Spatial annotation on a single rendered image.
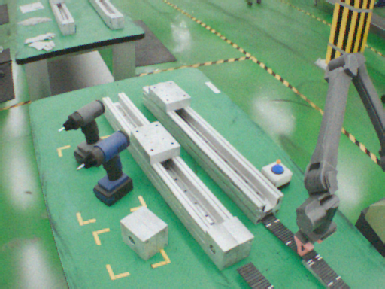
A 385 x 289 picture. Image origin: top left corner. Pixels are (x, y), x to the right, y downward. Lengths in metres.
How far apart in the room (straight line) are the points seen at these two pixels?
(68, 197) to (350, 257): 0.95
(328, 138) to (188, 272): 0.52
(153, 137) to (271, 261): 0.57
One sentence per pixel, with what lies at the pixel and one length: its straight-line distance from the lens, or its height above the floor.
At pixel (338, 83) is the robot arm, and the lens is 1.08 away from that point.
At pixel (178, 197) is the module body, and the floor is 0.86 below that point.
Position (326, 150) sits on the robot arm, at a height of 1.13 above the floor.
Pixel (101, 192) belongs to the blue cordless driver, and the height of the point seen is 0.83.
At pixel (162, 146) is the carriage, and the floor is 0.90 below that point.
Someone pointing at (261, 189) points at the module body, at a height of 0.84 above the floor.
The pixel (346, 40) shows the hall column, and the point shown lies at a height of 0.45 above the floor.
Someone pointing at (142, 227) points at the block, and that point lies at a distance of 1.03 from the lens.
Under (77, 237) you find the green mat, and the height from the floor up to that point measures 0.78.
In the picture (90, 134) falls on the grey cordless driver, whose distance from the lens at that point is 1.34.
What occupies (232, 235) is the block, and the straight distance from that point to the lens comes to 1.03.
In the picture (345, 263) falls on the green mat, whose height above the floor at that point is 0.78.
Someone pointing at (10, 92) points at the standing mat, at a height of 0.02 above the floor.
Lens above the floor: 1.66
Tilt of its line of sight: 37 degrees down
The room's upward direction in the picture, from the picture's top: 3 degrees clockwise
